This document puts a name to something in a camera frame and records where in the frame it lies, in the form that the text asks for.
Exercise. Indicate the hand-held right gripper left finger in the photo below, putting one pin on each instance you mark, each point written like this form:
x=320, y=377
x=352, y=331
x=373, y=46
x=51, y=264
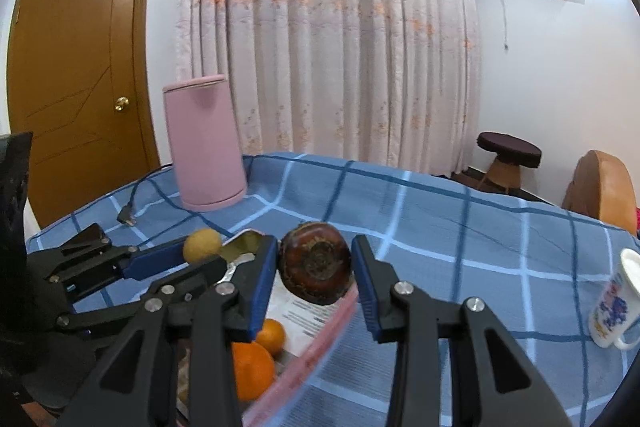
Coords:
x=262, y=289

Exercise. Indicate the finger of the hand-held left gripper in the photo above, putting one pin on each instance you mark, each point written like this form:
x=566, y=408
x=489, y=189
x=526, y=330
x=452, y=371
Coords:
x=155, y=259
x=125, y=307

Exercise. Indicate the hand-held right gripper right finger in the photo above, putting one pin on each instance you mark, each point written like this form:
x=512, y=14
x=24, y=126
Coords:
x=366, y=289

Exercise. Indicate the small yellow fruit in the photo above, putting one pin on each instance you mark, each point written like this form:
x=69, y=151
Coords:
x=201, y=246

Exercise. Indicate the dark brown round fruit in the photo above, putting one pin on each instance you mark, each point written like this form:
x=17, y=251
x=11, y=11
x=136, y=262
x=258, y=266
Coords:
x=315, y=264

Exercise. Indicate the large orange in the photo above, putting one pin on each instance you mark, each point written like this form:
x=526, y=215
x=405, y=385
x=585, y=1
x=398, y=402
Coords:
x=252, y=372

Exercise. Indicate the pink tin box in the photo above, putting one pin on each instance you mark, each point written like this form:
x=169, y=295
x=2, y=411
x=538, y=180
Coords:
x=310, y=359

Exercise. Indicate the printed white paper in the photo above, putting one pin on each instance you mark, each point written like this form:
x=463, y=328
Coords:
x=300, y=317

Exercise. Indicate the small orange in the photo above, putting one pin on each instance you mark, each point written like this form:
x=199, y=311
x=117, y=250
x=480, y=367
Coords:
x=272, y=337

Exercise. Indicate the blue plaid tablecloth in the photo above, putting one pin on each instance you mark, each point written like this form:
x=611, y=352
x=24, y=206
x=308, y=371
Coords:
x=450, y=232

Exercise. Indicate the pink electric kettle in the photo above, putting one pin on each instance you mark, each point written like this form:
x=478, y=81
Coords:
x=205, y=147

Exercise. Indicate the brass door knob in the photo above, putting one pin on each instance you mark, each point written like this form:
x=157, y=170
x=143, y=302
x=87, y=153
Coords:
x=122, y=103

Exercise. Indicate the brown wooden door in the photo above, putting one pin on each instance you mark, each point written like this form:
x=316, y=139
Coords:
x=80, y=67

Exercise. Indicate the dark round stool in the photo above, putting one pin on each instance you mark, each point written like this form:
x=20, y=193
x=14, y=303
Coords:
x=507, y=152

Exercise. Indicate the white printed mug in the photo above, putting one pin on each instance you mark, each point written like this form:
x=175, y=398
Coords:
x=612, y=302

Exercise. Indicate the brown chair back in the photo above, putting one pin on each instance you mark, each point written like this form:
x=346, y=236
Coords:
x=600, y=189

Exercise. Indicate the pink floral curtain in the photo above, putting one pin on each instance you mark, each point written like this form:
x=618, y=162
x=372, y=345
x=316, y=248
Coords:
x=325, y=37

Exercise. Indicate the pink floral cushion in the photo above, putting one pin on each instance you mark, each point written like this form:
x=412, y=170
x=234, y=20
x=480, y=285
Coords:
x=637, y=219

